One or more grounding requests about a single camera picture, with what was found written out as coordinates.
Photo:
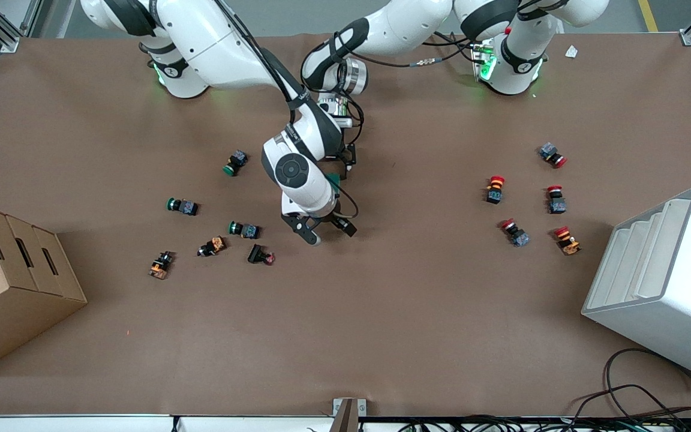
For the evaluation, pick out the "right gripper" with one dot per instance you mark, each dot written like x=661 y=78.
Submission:
x=344 y=224

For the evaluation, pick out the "green load switch tan base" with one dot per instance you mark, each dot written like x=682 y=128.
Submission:
x=333 y=180

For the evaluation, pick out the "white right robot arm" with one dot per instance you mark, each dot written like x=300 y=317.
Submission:
x=201 y=36

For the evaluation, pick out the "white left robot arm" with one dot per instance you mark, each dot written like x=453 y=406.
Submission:
x=411 y=24

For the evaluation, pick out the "green pushbutton blue-grey body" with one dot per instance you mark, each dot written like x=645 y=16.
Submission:
x=234 y=162
x=182 y=206
x=243 y=229

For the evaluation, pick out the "black pushbutton orange body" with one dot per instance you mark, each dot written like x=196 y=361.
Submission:
x=212 y=246
x=161 y=264

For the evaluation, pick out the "red pushbutton yellow striped collar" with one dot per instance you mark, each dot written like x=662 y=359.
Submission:
x=495 y=189

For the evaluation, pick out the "red pushbutton blue-grey body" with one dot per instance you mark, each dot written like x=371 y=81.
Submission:
x=553 y=155
x=556 y=199
x=514 y=233

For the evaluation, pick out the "red pushbutton orange body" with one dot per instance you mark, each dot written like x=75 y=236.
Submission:
x=566 y=240

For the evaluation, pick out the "white paper scrap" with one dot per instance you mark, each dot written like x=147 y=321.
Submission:
x=571 y=51

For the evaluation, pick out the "white divided storage bin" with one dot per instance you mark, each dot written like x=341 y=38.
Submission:
x=681 y=312

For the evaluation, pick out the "brown cardboard box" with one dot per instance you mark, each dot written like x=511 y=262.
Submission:
x=9 y=312

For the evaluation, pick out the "black switch red knob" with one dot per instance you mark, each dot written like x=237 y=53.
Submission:
x=260 y=255

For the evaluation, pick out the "metal table bracket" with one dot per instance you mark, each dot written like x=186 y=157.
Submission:
x=348 y=411

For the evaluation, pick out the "white edge rail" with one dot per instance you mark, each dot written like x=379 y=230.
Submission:
x=81 y=423

